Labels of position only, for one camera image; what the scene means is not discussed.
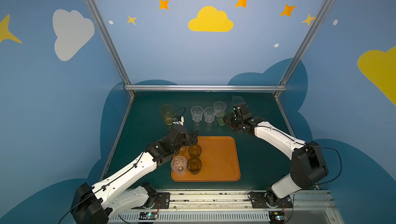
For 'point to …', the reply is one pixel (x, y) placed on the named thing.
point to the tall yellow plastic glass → (167, 112)
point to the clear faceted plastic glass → (178, 164)
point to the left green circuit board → (148, 216)
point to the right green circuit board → (277, 217)
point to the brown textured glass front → (194, 165)
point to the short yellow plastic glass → (182, 150)
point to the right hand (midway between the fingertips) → (226, 118)
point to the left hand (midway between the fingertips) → (192, 133)
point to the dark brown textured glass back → (194, 151)
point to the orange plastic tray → (220, 159)
